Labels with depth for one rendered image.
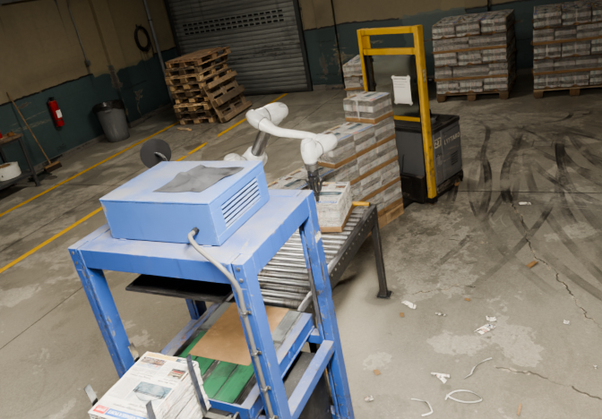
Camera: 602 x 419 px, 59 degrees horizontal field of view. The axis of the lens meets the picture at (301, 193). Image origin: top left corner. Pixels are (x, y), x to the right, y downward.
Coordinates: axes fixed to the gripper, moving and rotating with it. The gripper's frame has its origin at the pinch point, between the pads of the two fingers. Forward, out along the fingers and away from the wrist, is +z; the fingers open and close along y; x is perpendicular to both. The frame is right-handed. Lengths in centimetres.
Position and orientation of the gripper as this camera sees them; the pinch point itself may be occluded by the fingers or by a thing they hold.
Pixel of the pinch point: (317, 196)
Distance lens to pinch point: 359.0
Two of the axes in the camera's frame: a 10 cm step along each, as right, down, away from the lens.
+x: -3.5, 4.7, -8.1
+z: 1.7, 8.8, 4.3
